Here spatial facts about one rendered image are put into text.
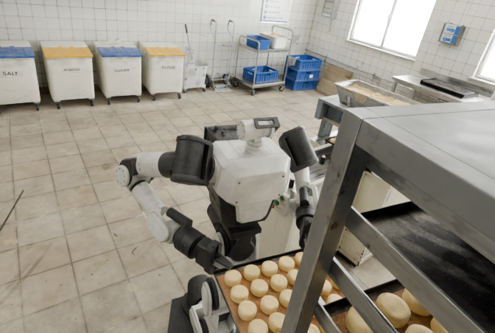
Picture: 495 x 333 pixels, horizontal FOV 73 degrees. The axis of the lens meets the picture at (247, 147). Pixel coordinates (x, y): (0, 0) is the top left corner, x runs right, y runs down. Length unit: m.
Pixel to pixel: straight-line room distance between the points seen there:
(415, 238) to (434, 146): 0.17
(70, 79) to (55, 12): 0.96
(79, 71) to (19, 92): 0.73
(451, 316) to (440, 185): 0.13
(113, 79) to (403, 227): 4.76
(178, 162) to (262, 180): 0.28
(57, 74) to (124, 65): 0.83
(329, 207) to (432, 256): 0.13
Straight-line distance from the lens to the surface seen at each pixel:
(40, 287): 2.64
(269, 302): 1.01
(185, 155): 1.05
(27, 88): 4.95
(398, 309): 0.62
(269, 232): 2.20
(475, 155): 0.36
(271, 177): 1.11
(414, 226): 0.50
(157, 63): 5.14
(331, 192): 0.41
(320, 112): 2.55
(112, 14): 5.52
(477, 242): 0.35
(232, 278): 1.04
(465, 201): 0.31
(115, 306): 2.44
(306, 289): 0.52
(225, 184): 1.07
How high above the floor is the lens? 1.94
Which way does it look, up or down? 28 degrees down
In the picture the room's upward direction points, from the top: 8 degrees clockwise
